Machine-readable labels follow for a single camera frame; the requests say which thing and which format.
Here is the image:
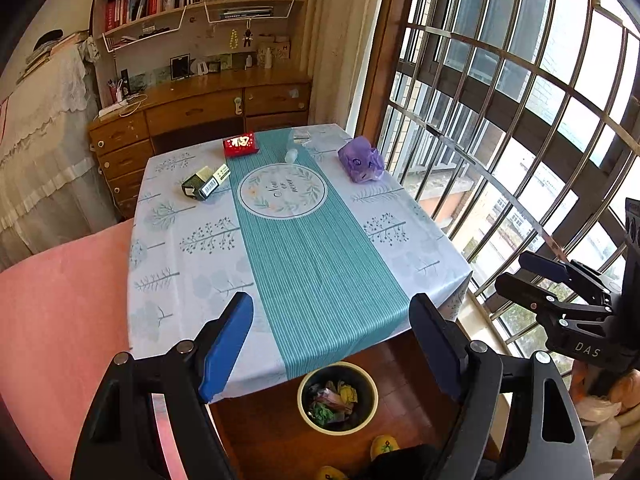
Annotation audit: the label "blue trash bin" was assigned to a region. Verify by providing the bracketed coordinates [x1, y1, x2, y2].
[297, 361, 380, 437]

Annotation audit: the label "purple tissue pack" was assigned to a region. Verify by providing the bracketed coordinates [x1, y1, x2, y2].
[337, 136, 385, 183]

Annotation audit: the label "green paper scraps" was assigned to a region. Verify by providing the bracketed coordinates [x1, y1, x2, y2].
[308, 400, 338, 427]

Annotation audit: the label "left yellow slipper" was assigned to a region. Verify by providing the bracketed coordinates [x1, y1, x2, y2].
[314, 466, 348, 480]

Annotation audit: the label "wooden desk with drawers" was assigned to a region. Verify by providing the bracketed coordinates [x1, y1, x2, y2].
[88, 66, 312, 219]

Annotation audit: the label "black picture frame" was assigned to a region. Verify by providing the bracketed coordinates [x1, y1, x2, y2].
[170, 54, 191, 80]

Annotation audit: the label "pink bed cover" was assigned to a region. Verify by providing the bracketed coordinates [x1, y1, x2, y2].
[0, 218, 187, 480]

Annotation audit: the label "metal window grille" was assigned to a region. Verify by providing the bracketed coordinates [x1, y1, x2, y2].
[378, 0, 639, 356]

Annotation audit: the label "lace covered furniture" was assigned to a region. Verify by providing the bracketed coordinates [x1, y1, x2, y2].
[1, 44, 117, 270]

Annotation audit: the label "yellow paper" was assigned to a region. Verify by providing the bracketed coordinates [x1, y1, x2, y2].
[336, 382, 358, 405]

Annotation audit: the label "clear plastic bottle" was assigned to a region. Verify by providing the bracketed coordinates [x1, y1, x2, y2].
[284, 127, 314, 164]

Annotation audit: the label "black trouser legs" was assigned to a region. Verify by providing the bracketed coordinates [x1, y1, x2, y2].
[355, 444, 439, 480]

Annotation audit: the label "red envelope box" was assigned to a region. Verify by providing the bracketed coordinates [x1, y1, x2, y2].
[222, 132, 259, 158]

